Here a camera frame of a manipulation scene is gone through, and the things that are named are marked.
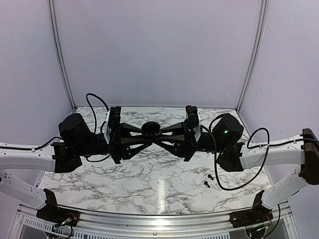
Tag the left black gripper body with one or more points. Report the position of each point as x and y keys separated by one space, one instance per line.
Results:
x=114 y=148

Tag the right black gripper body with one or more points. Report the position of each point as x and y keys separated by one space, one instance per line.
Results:
x=192 y=146

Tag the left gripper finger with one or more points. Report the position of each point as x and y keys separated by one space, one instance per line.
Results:
x=128 y=130
x=132 y=146

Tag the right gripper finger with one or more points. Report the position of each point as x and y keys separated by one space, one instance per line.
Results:
x=171 y=143
x=175 y=129

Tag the black earbud charging case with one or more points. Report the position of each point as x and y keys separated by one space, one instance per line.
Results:
x=150 y=129

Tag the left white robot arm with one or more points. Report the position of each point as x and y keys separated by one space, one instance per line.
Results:
x=77 y=141

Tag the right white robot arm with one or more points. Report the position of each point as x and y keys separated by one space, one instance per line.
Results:
x=223 y=140

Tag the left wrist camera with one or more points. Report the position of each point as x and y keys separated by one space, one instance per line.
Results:
x=112 y=122

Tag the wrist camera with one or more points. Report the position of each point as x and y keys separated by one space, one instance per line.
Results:
x=112 y=122
x=193 y=122

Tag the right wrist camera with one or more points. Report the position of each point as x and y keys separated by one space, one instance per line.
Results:
x=193 y=122

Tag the aluminium front frame rail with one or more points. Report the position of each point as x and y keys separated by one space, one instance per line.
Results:
x=102 y=225

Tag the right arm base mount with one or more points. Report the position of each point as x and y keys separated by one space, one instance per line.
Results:
x=257 y=214

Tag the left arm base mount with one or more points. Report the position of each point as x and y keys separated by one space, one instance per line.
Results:
x=56 y=216

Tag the left aluminium corner post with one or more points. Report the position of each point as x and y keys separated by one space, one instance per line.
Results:
x=59 y=54

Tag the aluminium corner post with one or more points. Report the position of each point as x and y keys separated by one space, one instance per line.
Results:
x=254 y=55
x=59 y=54

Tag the right aluminium corner post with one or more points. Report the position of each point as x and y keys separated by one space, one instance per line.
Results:
x=254 y=55

